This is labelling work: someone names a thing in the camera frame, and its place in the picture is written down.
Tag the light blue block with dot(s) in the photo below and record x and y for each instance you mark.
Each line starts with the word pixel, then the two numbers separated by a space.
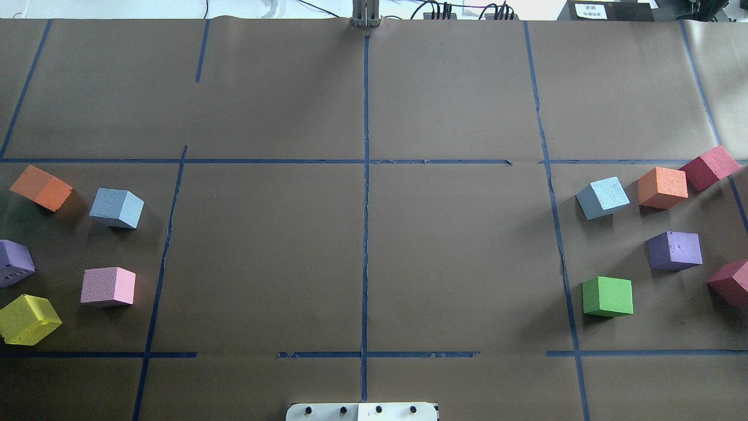
pixel 602 198
pixel 117 208

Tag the green foam block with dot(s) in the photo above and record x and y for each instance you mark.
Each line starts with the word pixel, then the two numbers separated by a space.
pixel 607 297

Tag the pink foam block left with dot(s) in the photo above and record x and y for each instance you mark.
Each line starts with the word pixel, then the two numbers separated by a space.
pixel 108 286

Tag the orange foam block right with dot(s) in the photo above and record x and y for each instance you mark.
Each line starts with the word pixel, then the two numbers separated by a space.
pixel 662 188

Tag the orange foam block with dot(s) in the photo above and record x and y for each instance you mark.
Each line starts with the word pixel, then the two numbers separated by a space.
pixel 42 188
pixel 662 188

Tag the purple foam block right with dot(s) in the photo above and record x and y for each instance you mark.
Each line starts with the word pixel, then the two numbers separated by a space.
pixel 674 251

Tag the purple foam block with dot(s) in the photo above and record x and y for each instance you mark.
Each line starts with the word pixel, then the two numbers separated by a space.
pixel 674 251
pixel 16 263

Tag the black box with label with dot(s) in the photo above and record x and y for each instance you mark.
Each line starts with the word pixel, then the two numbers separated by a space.
pixel 606 10

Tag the red foam block upper right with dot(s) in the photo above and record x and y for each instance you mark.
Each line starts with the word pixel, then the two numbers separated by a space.
pixel 709 168

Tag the red foam block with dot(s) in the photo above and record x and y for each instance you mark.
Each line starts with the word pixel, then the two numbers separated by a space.
pixel 730 282
pixel 709 168

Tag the orange foam block left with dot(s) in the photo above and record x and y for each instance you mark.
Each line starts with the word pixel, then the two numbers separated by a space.
pixel 42 188

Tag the yellow foam block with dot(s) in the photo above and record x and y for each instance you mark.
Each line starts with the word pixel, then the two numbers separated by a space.
pixel 27 320

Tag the purple foam block left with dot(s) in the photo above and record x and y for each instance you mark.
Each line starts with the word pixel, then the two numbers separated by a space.
pixel 16 263

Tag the red foam block lower right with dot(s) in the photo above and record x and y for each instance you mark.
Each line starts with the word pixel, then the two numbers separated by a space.
pixel 730 282

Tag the aluminium frame post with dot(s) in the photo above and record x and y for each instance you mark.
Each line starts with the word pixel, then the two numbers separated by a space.
pixel 365 13

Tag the white camera pole base plate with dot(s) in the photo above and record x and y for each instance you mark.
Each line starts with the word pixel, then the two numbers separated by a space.
pixel 364 411

